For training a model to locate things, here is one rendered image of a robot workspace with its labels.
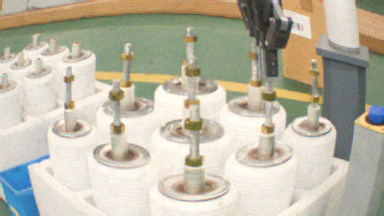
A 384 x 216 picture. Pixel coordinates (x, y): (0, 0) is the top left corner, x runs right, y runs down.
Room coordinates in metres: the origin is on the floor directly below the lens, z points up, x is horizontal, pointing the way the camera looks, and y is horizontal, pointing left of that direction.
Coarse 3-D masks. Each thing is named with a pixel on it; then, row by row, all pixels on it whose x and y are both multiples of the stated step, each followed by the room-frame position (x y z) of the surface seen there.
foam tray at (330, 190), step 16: (48, 160) 0.90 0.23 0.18; (336, 160) 0.90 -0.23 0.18; (32, 176) 0.85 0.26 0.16; (48, 176) 0.83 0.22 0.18; (336, 176) 0.83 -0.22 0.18; (48, 192) 0.81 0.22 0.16; (64, 192) 0.79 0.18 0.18; (80, 192) 0.80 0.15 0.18; (304, 192) 0.80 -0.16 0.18; (320, 192) 0.79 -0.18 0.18; (336, 192) 0.82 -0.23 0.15; (48, 208) 0.83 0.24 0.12; (64, 208) 0.78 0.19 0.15; (80, 208) 0.75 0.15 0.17; (96, 208) 0.75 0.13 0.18; (288, 208) 0.75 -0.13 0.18; (304, 208) 0.75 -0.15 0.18; (320, 208) 0.79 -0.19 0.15; (336, 208) 0.84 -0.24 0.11
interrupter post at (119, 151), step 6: (114, 138) 0.77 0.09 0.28; (120, 138) 0.77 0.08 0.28; (126, 138) 0.78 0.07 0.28; (114, 144) 0.77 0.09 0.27; (120, 144) 0.77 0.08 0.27; (126, 144) 0.78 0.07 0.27; (114, 150) 0.77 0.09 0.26; (120, 150) 0.77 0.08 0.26; (126, 150) 0.78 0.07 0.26; (114, 156) 0.77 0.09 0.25; (120, 156) 0.77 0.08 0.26; (126, 156) 0.78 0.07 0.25
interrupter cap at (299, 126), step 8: (296, 120) 0.89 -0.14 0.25; (304, 120) 0.89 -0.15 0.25; (320, 120) 0.89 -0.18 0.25; (328, 120) 0.88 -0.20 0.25; (296, 128) 0.86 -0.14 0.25; (304, 128) 0.87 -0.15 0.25; (320, 128) 0.86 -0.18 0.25; (328, 128) 0.86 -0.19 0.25; (312, 136) 0.83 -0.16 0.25; (320, 136) 0.83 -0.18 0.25
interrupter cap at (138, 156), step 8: (104, 144) 0.81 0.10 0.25; (128, 144) 0.82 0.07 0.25; (96, 152) 0.78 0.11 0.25; (104, 152) 0.79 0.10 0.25; (136, 152) 0.79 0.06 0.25; (144, 152) 0.79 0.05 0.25; (96, 160) 0.76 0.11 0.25; (104, 160) 0.76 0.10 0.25; (112, 160) 0.76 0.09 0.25; (120, 160) 0.77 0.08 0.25; (128, 160) 0.77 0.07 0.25; (136, 160) 0.77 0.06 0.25; (144, 160) 0.77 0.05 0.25; (120, 168) 0.75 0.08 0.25; (128, 168) 0.75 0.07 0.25
